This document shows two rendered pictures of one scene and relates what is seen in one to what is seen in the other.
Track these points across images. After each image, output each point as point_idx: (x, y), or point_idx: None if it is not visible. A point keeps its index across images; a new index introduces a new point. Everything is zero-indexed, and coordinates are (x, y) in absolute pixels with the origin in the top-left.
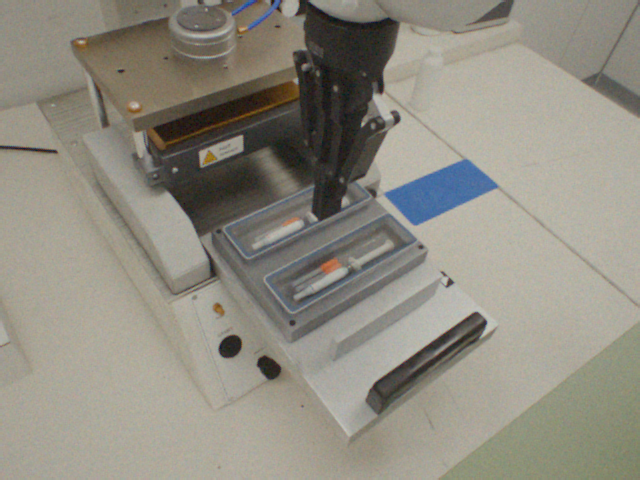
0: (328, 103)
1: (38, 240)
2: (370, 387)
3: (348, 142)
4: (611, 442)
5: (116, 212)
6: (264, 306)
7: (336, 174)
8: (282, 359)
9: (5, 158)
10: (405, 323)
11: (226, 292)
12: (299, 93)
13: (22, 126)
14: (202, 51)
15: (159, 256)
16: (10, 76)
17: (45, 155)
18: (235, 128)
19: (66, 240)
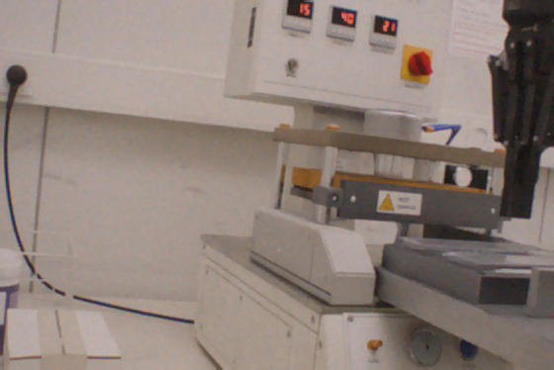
0: (520, 76)
1: (149, 363)
2: None
3: (540, 106)
4: None
5: (270, 272)
6: (444, 281)
7: (529, 141)
8: (464, 328)
9: (133, 319)
10: None
11: (385, 333)
12: (492, 89)
13: (154, 308)
14: (393, 127)
15: (325, 252)
16: (159, 269)
17: (172, 324)
18: (415, 186)
19: (179, 368)
